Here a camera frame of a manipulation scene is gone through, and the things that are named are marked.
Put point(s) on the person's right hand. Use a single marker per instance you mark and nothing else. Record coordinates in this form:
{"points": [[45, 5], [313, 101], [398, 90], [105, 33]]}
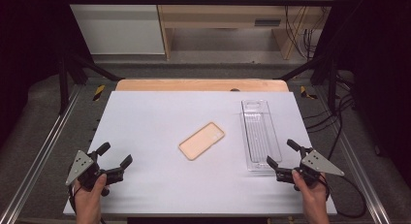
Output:
{"points": [[313, 198]]}

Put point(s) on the light wooden desk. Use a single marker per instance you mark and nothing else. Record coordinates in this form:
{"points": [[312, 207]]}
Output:
{"points": [[219, 15]]}

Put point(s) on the yellow black hazard tape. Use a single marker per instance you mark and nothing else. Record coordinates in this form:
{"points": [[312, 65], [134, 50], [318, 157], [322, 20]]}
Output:
{"points": [[305, 92], [99, 92]]}

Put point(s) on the wooden table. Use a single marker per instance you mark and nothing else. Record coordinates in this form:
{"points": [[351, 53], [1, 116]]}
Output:
{"points": [[181, 85]]}

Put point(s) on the clear plastic tray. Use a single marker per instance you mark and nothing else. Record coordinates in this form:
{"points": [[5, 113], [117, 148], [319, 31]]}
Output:
{"points": [[260, 133]]}

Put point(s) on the black metal crossbar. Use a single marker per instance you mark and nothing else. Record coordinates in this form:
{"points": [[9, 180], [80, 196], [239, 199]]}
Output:
{"points": [[194, 1]]}

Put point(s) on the black metal stand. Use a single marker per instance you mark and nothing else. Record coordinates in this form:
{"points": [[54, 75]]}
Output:
{"points": [[63, 81], [332, 78]]}

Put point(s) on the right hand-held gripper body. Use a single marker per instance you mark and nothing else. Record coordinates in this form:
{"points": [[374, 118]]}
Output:
{"points": [[318, 164]]}

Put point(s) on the white cabinet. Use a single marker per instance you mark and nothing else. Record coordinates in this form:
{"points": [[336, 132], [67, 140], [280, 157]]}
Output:
{"points": [[119, 26]]}

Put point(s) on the aluminium rail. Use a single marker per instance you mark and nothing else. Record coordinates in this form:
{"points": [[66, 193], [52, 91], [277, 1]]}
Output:
{"points": [[42, 144], [359, 172]]}

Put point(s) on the black curtain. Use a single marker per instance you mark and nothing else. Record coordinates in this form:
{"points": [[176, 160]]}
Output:
{"points": [[25, 56], [381, 72]]}

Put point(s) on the beige phone case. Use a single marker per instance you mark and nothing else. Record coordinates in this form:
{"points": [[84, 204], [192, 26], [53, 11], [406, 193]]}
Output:
{"points": [[201, 141]]}

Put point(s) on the person's left hand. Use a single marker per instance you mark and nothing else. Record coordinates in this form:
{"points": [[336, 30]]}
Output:
{"points": [[88, 199]]}

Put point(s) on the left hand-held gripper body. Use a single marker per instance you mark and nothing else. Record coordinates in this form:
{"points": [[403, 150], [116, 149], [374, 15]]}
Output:
{"points": [[79, 167]]}

